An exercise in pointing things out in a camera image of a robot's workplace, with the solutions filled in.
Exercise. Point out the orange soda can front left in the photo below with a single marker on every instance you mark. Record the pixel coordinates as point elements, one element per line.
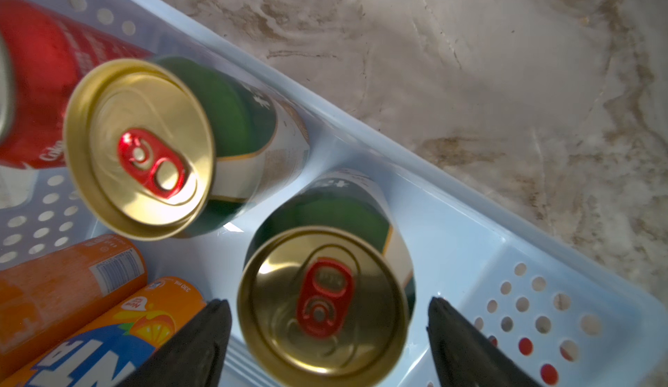
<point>45,300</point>

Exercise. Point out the orange soda can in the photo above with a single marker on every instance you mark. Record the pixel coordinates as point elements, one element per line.
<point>110,348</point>
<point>45,300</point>

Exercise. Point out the green white gold-top can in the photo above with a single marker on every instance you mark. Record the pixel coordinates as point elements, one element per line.
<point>328,289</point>

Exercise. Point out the red cola can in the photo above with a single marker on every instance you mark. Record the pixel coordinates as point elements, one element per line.
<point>549,362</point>
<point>44,56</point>

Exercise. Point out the light blue plastic basket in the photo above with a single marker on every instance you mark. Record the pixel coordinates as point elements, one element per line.
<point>501,273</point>

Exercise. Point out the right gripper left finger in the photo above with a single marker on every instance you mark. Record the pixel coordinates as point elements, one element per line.
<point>194,356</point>

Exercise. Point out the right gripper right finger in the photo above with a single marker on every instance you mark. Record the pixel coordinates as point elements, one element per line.
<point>465,357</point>

